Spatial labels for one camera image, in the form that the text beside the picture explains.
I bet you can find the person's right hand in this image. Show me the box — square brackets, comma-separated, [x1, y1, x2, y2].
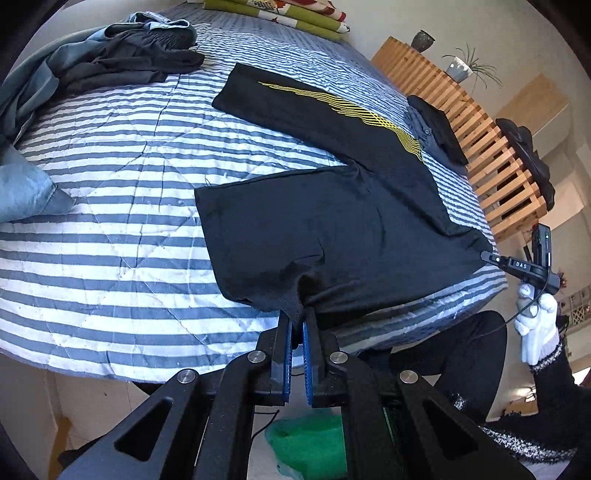
[515, 281, 561, 365]

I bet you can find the green patterned folded blanket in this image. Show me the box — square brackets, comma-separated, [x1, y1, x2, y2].
[203, 0, 352, 42]

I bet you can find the red floral folded blanket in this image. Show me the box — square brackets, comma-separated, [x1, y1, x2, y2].
[240, 0, 347, 22]

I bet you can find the person's right forearm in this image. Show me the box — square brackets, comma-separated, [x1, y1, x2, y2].
[526, 342, 583, 462]

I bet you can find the black jacket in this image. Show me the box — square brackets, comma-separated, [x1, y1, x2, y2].
[495, 117, 556, 212]

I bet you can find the wooden door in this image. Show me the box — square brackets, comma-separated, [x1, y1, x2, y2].
[496, 74, 570, 134]

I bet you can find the blue-grey garment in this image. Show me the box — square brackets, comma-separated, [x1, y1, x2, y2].
[0, 11, 199, 223]

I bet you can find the black yellow print t-shirt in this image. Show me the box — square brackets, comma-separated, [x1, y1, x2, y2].
[194, 62, 495, 319]

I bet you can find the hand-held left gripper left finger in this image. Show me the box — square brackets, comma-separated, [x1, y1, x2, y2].
[58, 310, 294, 480]

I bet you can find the potted plant white pot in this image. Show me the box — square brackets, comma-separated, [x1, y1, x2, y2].
[442, 44, 504, 93]

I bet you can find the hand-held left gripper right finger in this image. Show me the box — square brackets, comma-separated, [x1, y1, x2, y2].
[302, 307, 536, 480]

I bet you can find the green bag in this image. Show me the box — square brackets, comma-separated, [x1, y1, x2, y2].
[265, 408, 347, 480]

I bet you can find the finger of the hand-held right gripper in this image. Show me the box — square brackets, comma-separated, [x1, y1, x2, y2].
[480, 250, 512, 274]

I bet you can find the folded black garment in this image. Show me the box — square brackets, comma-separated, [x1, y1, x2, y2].
[409, 95, 469, 167]

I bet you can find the blue white striped bed quilt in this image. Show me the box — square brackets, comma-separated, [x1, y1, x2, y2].
[0, 0, 509, 384]

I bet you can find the wooden slatted headboard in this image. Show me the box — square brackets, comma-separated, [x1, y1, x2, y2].
[372, 37, 548, 243]

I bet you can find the dark ceramic vase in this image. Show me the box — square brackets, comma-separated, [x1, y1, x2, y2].
[411, 30, 435, 54]

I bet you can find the folded dark blue garment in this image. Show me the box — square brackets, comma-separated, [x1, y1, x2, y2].
[404, 108, 467, 174]

